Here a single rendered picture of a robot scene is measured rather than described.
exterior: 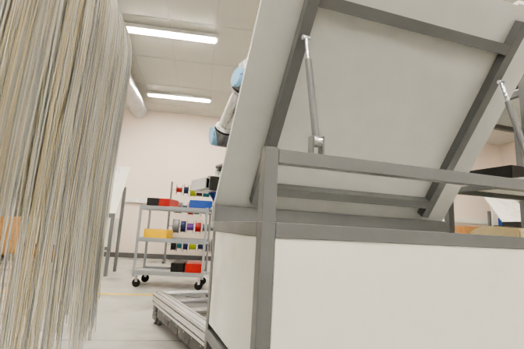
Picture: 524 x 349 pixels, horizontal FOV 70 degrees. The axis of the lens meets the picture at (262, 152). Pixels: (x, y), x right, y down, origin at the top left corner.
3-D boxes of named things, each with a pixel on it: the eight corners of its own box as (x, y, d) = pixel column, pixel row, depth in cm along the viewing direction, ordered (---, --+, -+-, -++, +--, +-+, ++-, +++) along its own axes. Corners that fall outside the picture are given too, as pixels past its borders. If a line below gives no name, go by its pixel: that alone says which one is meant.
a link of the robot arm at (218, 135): (230, 152, 238) (265, 78, 210) (207, 149, 231) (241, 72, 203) (226, 140, 246) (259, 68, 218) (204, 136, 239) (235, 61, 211)
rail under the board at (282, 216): (211, 220, 156) (213, 205, 158) (438, 234, 193) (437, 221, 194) (214, 220, 151) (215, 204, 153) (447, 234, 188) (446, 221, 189)
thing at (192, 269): (130, 287, 449) (140, 196, 470) (141, 281, 498) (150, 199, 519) (213, 291, 452) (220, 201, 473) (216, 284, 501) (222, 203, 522)
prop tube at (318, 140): (309, 148, 109) (302, 62, 121) (318, 149, 109) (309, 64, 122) (314, 143, 106) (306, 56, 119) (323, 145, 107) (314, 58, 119)
